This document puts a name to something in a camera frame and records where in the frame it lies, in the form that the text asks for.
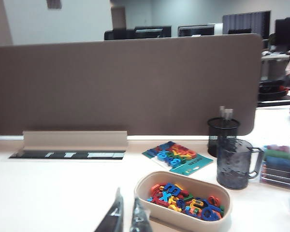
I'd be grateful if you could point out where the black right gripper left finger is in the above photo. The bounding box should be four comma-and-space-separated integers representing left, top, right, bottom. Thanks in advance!
94, 187, 125, 232

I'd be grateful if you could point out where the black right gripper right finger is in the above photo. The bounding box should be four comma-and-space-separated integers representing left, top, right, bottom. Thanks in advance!
129, 197, 154, 232

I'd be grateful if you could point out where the cyan magnet letter x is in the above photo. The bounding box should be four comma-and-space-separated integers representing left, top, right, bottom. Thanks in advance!
159, 190, 172, 203

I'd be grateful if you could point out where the yellow magnet letter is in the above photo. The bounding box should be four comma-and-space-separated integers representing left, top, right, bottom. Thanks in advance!
168, 203, 183, 213

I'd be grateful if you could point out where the blue magnet letter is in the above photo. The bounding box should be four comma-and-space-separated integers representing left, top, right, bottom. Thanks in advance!
200, 205, 223, 222
163, 183, 182, 196

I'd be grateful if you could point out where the beige oval pulp tray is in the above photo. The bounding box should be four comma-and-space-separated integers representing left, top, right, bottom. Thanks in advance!
134, 171, 233, 230

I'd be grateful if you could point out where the blue flat object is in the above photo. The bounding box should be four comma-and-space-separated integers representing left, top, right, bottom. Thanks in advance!
142, 141, 214, 176

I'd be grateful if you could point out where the black mesh pen holder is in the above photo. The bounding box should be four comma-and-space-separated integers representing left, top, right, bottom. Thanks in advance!
207, 117, 241, 158

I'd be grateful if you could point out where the brown fabric desk partition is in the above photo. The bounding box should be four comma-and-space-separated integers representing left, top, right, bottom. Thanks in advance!
0, 33, 263, 136

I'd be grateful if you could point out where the clear pack of coloured markers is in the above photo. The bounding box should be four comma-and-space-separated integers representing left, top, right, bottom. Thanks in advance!
259, 144, 290, 189

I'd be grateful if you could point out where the black flat board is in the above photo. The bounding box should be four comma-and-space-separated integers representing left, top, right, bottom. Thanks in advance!
257, 95, 290, 107

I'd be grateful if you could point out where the black office chair back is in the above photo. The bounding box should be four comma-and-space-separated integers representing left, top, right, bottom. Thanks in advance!
103, 28, 136, 41

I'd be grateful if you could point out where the black round device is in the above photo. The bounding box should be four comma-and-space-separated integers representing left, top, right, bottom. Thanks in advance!
258, 79, 290, 102

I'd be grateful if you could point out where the black computer monitor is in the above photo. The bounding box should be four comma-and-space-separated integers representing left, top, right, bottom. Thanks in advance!
177, 25, 216, 37
134, 26, 172, 39

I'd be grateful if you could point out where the brown door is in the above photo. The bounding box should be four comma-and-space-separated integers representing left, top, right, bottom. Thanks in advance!
110, 6, 127, 30

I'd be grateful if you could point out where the white background desk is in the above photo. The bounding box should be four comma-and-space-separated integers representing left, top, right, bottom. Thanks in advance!
261, 53, 290, 80

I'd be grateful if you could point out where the dark window blind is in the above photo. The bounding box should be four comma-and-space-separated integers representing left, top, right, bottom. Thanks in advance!
222, 11, 271, 40

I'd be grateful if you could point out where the large black monitor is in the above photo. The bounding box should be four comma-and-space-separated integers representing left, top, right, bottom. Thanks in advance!
275, 16, 290, 46

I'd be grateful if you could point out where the beige cable tray lid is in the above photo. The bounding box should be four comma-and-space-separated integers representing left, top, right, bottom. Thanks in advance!
22, 130, 129, 152

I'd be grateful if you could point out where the small wall sign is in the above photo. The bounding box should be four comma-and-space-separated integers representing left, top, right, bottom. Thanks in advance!
46, 0, 63, 10

